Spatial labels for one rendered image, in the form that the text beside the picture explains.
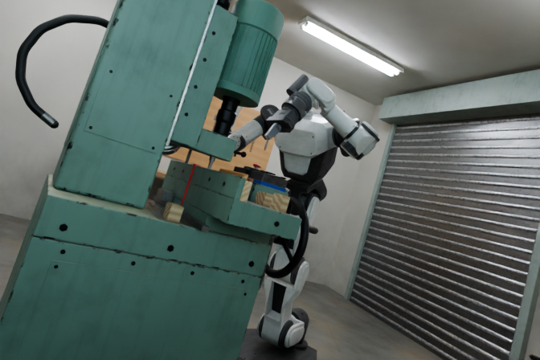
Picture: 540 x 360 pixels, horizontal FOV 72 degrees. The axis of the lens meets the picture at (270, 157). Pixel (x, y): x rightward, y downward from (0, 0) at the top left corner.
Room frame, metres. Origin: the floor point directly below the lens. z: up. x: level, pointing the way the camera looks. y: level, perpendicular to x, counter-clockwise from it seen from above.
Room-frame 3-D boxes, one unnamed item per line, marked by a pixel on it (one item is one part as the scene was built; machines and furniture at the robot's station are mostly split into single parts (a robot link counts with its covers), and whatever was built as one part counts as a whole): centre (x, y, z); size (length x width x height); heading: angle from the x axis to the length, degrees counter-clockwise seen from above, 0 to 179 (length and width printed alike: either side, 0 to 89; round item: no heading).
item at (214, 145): (1.18, 0.19, 1.03); 0.14 x 0.07 x 0.09; 120
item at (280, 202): (1.03, -0.06, 0.92); 0.03 x 0.03 x 0.05; 53
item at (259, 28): (1.19, 0.17, 1.35); 0.18 x 0.18 x 0.31
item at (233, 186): (1.15, 0.20, 0.93); 0.60 x 0.02 x 0.06; 30
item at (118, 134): (1.04, 0.42, 1.16); 0.22 x 0.22 x 0.72; 30
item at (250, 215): (1.22, 0.07, 0.87); 0.61 x 0.30 x 0.06; 30
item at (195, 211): (1.22, 0.12, 0.82); 0.40 x 0.21 x 0.04; 30
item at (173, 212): (0.98, 0.20, 0.82); 0.04 x 0.03 x 0.04; 30
